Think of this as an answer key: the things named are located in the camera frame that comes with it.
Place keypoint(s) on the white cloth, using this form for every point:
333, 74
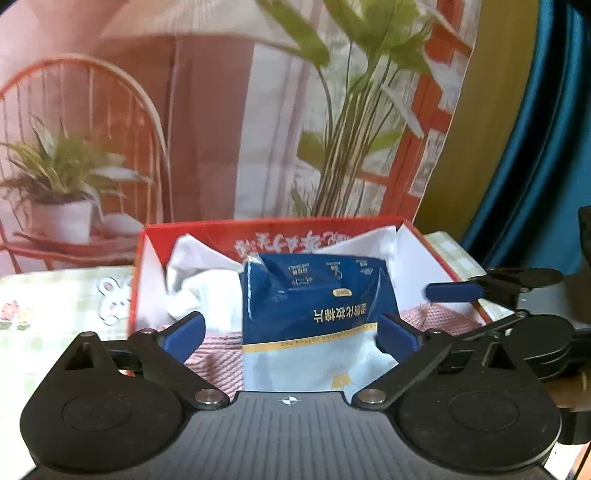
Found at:
201, 279

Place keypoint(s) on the pink mesh cloth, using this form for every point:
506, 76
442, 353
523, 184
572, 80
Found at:
219, 359

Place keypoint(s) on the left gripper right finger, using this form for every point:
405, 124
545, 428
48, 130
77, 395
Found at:
418, 355

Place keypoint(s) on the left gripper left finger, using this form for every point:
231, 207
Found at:
162, 355

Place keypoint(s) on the printed room scene backdrop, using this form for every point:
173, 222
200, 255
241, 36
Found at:
116, 115

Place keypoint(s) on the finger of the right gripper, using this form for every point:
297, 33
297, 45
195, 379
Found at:
503, 286
454, 292

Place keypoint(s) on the blue cotton pad bag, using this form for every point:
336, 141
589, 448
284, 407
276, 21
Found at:
309, 322

